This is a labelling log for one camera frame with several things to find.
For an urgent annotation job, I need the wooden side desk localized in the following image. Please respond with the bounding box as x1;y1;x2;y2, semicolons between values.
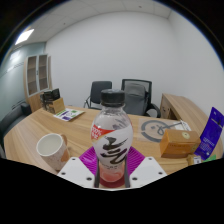
159;92;214;134

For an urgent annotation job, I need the grey backpack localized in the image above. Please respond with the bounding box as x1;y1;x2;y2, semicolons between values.
123;82;148;116

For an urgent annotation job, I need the black padded visitor chair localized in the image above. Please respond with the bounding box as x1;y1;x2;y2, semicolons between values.
83;80;113;110

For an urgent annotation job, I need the tan cardboard box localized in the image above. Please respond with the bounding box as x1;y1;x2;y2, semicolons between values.
46;97;66;115

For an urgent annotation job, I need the clear bottle with black cap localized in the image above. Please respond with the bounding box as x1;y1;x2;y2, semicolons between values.
90;88;134;183

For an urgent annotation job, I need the orange-brown cardboard box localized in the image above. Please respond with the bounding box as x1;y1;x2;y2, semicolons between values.
159;128;202;159

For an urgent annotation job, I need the black leather sofa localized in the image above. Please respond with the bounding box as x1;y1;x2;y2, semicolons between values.
0;102;33;141

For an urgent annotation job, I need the white ceramic mug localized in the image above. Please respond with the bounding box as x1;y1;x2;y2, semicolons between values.
35;132;71;172

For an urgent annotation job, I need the small yellow box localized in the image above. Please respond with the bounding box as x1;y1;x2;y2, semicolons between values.
186;153;203;167

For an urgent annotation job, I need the wooden glass-door cabinet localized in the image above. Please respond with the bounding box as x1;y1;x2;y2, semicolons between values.
23;54;53;113

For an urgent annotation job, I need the white green purple leaflet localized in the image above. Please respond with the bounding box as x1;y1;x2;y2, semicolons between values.
53;107;85;122

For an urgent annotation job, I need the black mesh office chair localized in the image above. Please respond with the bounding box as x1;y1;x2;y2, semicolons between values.
120;78;162;118

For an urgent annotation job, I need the purple hanging package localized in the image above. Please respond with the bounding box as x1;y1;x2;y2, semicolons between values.
194;106;224;161

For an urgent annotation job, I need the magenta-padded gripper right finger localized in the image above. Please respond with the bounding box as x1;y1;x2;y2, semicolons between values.
124;146;168;189

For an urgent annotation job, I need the dark brown carton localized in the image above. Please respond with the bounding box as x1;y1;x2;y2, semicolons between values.
39;88;62;113

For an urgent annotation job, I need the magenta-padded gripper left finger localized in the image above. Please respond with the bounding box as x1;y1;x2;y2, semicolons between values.
56;146;101;189

